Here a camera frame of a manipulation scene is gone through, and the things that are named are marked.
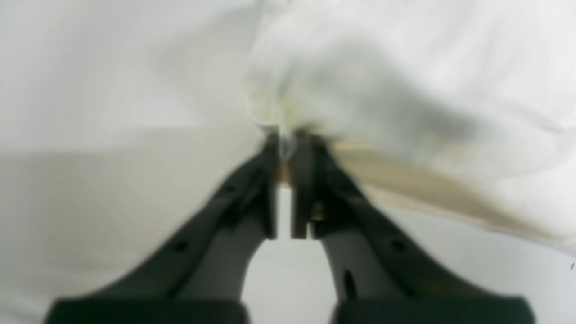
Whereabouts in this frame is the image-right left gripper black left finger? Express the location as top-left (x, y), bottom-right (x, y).
top-left (45, 135), bottom-right (279, 324)

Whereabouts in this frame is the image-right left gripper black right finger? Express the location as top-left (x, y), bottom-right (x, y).
top-left (290, 132), bottom-right (535, 324)

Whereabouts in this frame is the white printed T-shirt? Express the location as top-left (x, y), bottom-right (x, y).
top-left (1, 0), bottom-right (575, 324)

